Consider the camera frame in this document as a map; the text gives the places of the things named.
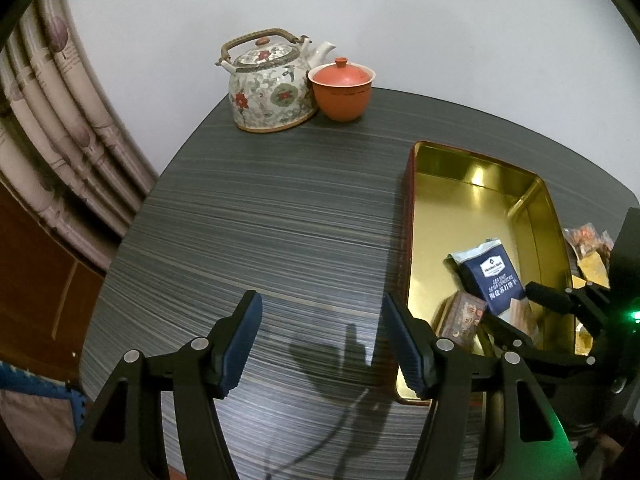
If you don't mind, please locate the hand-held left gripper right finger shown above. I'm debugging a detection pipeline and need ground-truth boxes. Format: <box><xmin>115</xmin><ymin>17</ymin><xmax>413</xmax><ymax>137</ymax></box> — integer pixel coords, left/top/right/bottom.
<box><xmin>382</xmin><ymin>292</ymin><xmax>583</xmax><ymax>480</ymax></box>

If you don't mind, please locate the floral ceramic teapot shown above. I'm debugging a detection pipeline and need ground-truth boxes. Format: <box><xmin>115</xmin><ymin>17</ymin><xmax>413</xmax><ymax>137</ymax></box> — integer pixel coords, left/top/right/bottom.
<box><xmin>215</xmin><ymin>30</ymin><xmax>337</xmax><ymax>134</ymax></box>

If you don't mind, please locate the brown snack packet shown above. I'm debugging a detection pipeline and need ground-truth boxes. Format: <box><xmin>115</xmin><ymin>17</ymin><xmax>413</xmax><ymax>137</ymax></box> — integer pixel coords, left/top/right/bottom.
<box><xmin>435</xmin><ymin>291</ymin><xmax>489</xmax><ymax>357</ymax></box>

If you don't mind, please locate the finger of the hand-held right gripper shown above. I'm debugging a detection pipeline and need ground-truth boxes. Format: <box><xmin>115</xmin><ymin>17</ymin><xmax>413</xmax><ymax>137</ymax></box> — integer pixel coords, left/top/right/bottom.
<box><xmin>481</xmin><ymin>311</ymin><xmax>597</xmax><ymax>384</ymax></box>
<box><xmin>524</xmin><ymin>281</ymin><xmax>612</xmax><ymax>332</ymax></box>

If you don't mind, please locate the brown wooden cabinet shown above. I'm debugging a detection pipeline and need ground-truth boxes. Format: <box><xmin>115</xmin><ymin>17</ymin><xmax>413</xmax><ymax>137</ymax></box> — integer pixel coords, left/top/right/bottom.
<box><xmin>0</xmin><ymin>180</ymin><xmax>109</xmax><ymax>387</ymax></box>

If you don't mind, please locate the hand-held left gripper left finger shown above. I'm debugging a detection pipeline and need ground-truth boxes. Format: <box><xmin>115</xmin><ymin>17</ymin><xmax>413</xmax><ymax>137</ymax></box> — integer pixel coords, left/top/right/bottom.
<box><xmin>62</xmin><ymin>290</ymin><xmax>264</xmax><ymax>480</ymax></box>

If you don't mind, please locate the navy cracker packet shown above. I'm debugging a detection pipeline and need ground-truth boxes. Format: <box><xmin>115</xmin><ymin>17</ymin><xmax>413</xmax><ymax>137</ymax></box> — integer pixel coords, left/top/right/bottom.
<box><xmin>446</xmin><ymin>239</ymin><xmax>545</xmax><ymax>347</ymax></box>

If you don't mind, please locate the clear peanut packet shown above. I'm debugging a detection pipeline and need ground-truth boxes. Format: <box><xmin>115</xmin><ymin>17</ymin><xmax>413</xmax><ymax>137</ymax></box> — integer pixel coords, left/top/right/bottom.
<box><xmin>563</xmin><ymin>222</ymin><xmax>615</xmax><ymax>262</ymax></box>

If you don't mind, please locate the red and gold tin box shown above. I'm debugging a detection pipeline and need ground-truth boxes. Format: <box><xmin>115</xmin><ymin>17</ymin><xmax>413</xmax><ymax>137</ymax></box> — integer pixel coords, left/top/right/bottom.
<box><xmin>394</xmin><ymin>141</ymin><xmax>576</xmax><ymax>405</ymax></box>

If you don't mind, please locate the orange lidded tea cup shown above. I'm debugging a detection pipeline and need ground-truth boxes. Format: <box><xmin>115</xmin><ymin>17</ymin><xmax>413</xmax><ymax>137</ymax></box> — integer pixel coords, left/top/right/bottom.
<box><xmin>307</xmin><ymin>57</ymin><xmax>376</xmax><ymax>123</ymax></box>

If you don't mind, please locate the blue foam mat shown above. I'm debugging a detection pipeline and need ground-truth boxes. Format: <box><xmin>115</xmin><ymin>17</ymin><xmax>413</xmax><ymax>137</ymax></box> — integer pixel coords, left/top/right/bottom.
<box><xmin>0</xmin><ymin>359</ymin><xmax>90</xmax><ymax>457</ymax></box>

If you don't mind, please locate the beige patterned curtain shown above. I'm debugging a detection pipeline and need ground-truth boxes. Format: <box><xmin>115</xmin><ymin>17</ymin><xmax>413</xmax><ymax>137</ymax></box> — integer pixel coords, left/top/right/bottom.
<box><xmin>0</xmin><ymin>0</ymin><xmax>159</xmax><ymax>272</ymax></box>

